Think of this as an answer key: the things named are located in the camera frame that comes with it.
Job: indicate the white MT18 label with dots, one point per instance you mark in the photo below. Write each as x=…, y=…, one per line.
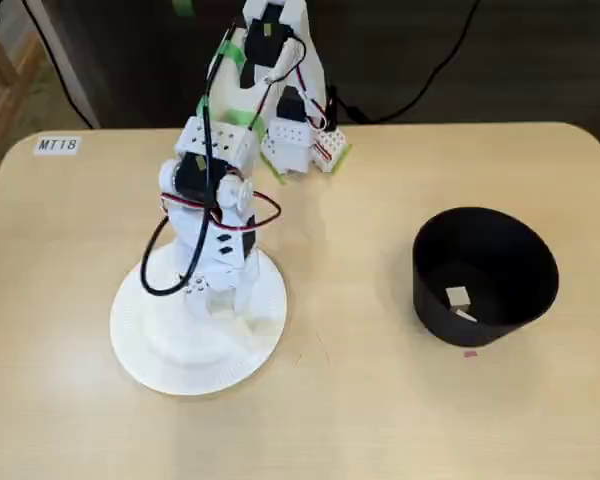
x=57, y=145

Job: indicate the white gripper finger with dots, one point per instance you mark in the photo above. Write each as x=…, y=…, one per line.
x=199, y=310
x=247, y=305

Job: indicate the green tape piece on arm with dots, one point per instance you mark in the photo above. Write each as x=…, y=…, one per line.
x=242, y=117
x=203, y=105
x=235, y=54

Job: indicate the wooden partition frame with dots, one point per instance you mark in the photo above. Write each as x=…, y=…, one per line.
x=5, y=100

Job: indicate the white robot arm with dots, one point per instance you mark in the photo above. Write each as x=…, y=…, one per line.
x=230, y=145

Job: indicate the black pot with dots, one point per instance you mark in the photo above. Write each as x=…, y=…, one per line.
x=480, y=240

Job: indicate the grey metal pole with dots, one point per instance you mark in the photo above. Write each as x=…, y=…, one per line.
x=67, y=65

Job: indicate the white paper plate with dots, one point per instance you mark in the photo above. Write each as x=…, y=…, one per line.
x=145, y=350

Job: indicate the small pink tape piece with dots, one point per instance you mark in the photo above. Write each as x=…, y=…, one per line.
x=470, y=355

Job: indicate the green tape strip under base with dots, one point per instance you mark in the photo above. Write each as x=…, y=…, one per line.
x=272, y=170

